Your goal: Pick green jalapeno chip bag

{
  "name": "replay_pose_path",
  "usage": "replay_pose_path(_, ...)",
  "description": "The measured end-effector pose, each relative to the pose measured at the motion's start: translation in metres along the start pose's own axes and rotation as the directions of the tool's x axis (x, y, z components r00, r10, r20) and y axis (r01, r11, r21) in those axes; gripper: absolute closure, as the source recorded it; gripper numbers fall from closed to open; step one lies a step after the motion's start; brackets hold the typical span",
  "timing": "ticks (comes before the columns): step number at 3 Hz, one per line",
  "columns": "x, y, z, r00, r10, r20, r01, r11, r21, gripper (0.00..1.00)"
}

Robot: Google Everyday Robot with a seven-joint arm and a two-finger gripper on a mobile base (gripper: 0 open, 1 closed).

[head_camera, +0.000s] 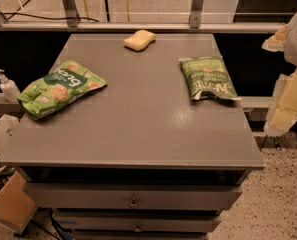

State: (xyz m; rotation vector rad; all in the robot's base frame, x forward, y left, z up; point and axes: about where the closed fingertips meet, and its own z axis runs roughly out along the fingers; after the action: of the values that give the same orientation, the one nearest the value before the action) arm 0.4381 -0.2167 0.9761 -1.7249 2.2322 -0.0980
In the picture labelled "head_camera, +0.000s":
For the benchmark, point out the yellow sponge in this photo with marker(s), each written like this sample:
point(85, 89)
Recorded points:
point(140, 40)

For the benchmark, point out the green rice chips bag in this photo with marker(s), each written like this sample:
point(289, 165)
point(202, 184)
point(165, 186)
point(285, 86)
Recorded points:
point(58, 89)

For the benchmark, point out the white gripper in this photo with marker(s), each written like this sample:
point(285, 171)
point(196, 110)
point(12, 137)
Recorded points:
point(283, 111)

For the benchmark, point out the top drawer metal knob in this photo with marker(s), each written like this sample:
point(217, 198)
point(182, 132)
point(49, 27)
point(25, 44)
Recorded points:
point(133, 204)

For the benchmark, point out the grey drawer cabinet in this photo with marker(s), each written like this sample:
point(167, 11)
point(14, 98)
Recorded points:
point(140, 137)

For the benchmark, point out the metal railing frame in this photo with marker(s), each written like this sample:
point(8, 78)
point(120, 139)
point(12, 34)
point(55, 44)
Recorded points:
point(202, 16)

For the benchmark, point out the white pump dispenser bottle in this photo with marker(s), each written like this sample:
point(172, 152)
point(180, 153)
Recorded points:
point(9, 88)

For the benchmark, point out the drawer metal knob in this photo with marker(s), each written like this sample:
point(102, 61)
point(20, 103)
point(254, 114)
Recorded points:
point(133, 204)
point(138, 229)

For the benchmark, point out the green jalapeno chip bag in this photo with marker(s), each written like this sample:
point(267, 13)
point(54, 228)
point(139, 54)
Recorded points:
point(207, 77)

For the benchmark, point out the open cardboard box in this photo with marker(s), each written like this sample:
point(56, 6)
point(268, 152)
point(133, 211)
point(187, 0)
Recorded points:
point(16, 208)

